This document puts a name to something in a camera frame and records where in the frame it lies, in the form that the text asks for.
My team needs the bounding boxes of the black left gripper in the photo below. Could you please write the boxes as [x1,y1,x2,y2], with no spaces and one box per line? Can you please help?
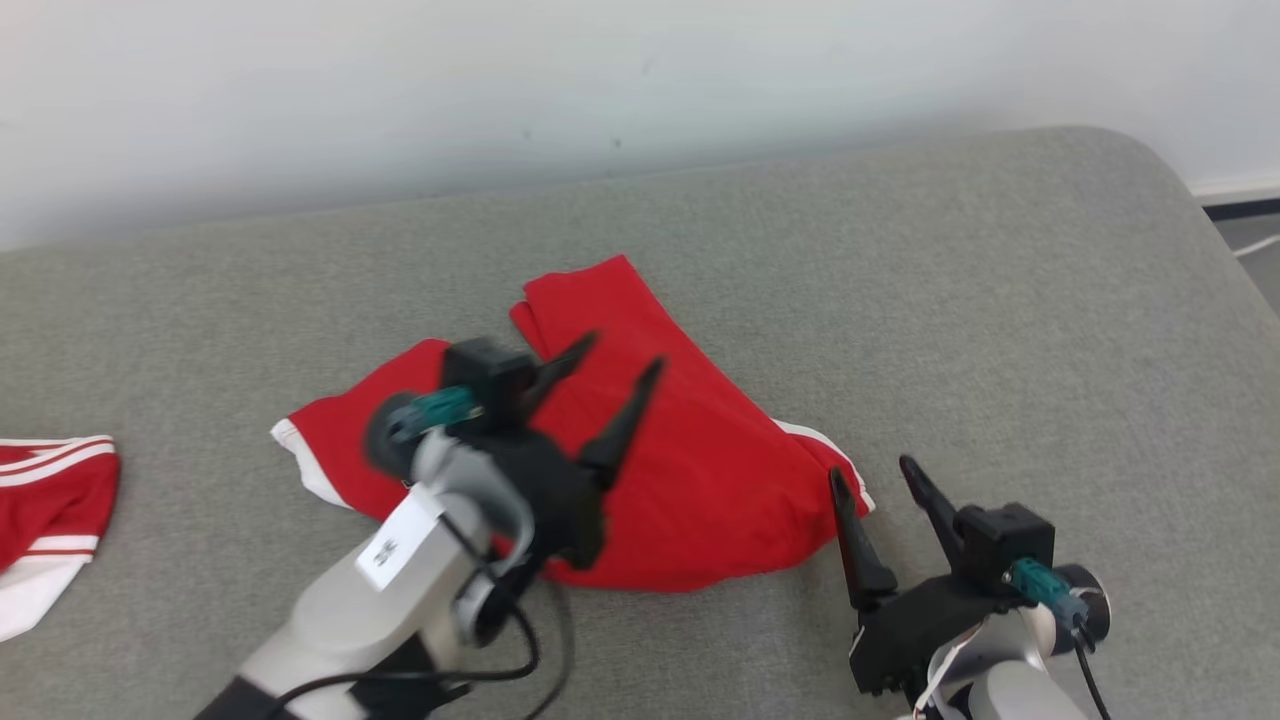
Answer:
[490,332,663,572]

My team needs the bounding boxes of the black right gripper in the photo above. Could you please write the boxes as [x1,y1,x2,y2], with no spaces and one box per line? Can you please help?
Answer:
[829,456,1011,697]

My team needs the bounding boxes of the red Bulls 23 shorts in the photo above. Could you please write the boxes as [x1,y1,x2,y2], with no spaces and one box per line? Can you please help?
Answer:
[270,254,876,593]

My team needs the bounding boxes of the red white-trimmed basketball jersey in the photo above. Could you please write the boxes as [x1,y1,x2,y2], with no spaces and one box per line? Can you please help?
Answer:
[0,435,121,643]

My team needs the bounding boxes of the grey fabric sofa cushion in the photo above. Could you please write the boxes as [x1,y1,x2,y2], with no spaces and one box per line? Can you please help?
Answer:
[0,126,1280,720]

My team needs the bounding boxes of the teal camera cable connector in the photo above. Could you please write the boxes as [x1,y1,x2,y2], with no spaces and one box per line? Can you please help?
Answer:
[1010,560,1089,626]
[388,387,483,441]

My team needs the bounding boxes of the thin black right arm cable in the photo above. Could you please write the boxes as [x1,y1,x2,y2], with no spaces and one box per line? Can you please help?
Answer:
[1075,620,1113,720]

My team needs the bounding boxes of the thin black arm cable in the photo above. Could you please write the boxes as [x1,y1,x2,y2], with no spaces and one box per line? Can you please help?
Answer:
[1075,620,1113,720]
[265,515,576,720]

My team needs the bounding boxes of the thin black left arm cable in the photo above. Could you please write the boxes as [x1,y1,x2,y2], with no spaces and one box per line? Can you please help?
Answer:
[265,515,576,720]

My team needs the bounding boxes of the white wall baseboard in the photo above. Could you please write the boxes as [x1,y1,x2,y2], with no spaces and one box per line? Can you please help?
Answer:
[1190,176,1280,206]

